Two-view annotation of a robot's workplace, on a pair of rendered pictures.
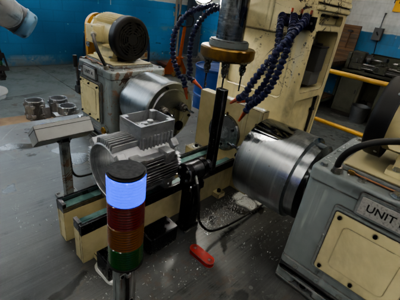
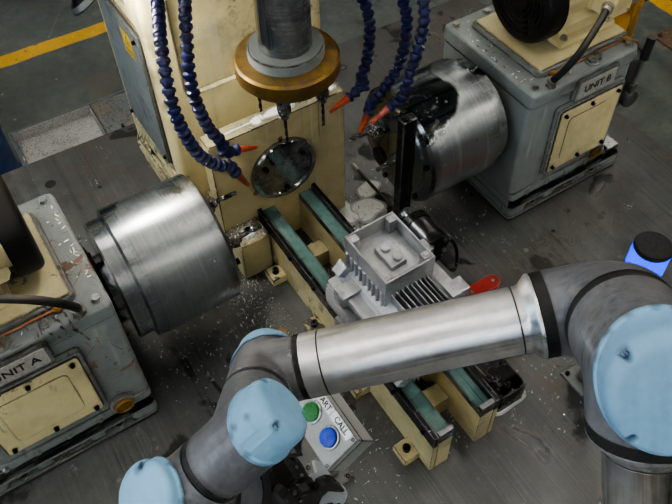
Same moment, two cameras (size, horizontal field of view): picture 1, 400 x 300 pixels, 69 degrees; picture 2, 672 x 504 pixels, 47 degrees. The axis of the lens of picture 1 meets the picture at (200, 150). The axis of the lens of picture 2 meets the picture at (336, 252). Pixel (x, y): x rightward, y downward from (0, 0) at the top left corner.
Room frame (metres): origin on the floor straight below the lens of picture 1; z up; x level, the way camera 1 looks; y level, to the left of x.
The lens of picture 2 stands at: (0.60, 0.94, 2.13)
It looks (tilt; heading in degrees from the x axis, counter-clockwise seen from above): 52 degrees down; 288
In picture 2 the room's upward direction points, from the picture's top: 2 degrees counter-clockwise
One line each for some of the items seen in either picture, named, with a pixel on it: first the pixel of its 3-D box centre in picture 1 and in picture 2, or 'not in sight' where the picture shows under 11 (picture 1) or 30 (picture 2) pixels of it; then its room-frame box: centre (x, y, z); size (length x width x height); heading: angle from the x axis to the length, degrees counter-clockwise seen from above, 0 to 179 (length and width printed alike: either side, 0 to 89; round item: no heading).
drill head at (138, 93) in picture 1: (149, 102); (139, 268); (1.20, 0.25, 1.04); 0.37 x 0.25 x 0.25; 49
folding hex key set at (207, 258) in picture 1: (201, 255); (481, 288); (0.60, -0.05, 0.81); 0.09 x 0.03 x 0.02; 50
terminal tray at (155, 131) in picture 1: (147, 128); (388, 259); (0.76, 0.16, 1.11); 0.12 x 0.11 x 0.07; 140
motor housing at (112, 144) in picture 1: (134, 161); (400, 307); (0.73, 0.19, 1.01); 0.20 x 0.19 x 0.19; 140
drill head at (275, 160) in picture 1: (288, 171); (443, 123); (0.75, -0.27, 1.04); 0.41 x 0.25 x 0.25; 49
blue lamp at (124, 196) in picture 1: (126, 185); (648, 257); (0.37, 0.11, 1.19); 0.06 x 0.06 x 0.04
